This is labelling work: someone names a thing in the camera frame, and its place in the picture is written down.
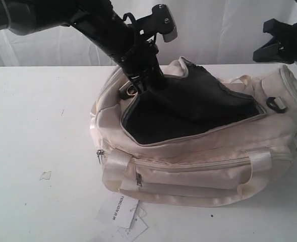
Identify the white backdrop curtain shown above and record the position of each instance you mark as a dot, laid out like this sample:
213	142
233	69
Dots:
209	32

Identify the cream fabric duffel bag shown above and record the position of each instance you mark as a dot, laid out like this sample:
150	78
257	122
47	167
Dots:
203	141

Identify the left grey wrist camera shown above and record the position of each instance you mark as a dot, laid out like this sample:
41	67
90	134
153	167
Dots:
160	21

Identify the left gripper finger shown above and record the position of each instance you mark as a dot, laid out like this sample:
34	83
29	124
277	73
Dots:
158	89

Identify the white square hang tag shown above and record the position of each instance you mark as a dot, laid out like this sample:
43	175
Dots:
138	226

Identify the clear tape scrap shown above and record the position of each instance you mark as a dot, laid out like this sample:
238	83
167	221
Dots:
46	175

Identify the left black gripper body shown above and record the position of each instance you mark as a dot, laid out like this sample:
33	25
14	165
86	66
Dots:
140	63

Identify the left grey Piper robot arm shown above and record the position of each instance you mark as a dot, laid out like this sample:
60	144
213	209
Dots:
129	42

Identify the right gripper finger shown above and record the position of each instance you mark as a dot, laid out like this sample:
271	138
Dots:
270	52
279	30

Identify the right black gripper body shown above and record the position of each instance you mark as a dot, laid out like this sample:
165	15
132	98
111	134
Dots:
287	50

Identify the white tag TONLION text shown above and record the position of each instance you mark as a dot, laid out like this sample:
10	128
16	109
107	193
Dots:
118	210

